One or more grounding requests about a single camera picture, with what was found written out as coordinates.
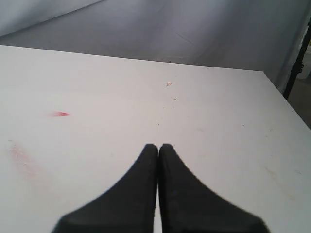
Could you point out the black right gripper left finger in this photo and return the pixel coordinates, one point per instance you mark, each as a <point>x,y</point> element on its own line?
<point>127,207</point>

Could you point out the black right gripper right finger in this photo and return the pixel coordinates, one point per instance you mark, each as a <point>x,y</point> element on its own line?
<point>188,206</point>

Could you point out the grey backdrop cloth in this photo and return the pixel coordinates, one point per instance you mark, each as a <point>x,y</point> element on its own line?
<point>244,34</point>

